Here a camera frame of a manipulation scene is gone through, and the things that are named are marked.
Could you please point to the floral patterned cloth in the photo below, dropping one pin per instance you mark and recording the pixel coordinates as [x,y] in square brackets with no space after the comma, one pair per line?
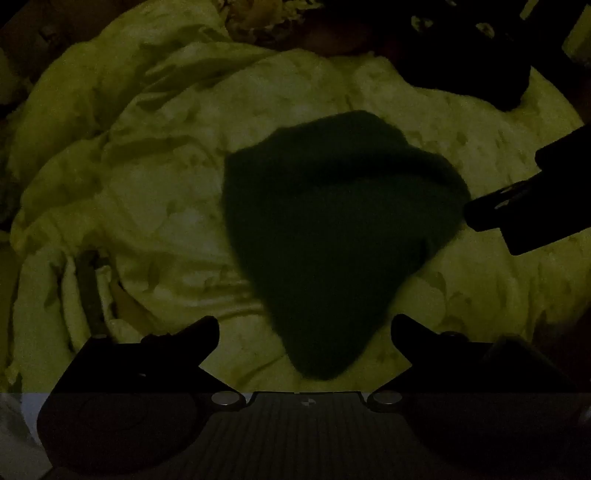
[263,16]

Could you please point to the dark green small garment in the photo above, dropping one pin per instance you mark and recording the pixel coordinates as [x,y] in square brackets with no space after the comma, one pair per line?
[332,240]

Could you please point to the black cloth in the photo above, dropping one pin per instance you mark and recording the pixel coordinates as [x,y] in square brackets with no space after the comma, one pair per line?
[457,50]

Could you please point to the yellow-green patterned blanket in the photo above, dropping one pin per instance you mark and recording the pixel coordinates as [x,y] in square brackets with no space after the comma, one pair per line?
[152,184]

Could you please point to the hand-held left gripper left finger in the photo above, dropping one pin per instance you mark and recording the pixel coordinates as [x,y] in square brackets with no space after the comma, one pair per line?
[202,333]

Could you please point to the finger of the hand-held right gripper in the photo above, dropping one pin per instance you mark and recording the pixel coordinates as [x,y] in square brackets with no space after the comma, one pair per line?
[489,210]

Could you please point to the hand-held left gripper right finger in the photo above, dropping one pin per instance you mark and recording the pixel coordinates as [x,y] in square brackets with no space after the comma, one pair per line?
[408,333]

